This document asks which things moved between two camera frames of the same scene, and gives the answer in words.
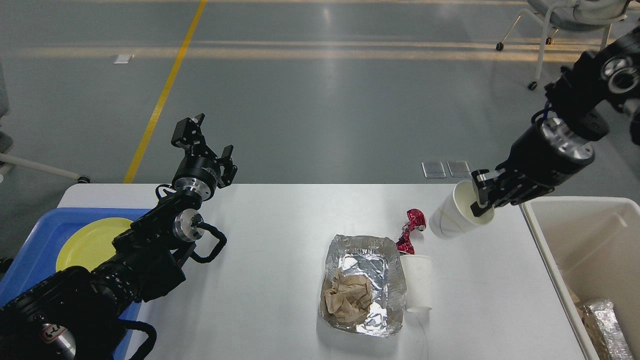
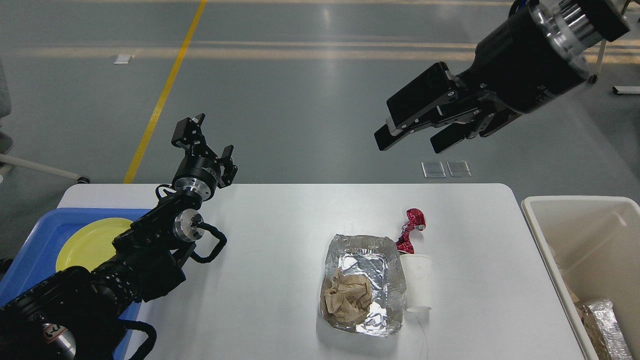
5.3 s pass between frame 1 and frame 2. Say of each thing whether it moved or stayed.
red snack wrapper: stayed
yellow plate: stayed
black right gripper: moved
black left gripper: stayed
